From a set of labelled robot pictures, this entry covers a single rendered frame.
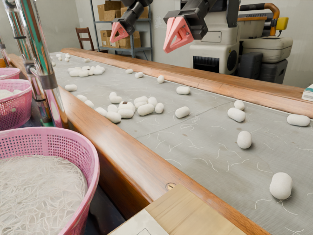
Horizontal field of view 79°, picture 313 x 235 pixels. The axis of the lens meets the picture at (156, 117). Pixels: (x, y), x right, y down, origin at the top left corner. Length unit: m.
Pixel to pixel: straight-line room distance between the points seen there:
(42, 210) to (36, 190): 0.05
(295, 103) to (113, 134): 0.36
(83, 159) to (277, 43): 1.14
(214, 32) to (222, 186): 0.93
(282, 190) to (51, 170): 0.29
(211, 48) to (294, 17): 1.45
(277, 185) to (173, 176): 0.11
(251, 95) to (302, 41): 1.93
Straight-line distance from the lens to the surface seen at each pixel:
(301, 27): 2.41
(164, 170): 0.22
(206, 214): 0.17
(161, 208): 0.17
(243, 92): 0.51
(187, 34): 0.51
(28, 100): 0.65
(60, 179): 0.30
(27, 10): 0.33
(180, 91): 0.51
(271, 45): 1.27
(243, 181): 0.26
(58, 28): 5.49
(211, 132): 0.35
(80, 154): 0.31
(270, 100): 0.49
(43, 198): 0.28
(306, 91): 0.48
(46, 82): 0.34
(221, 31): 1.08
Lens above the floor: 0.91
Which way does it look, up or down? 26 degrees down
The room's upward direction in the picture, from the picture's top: 2 degrees counter-clockwise
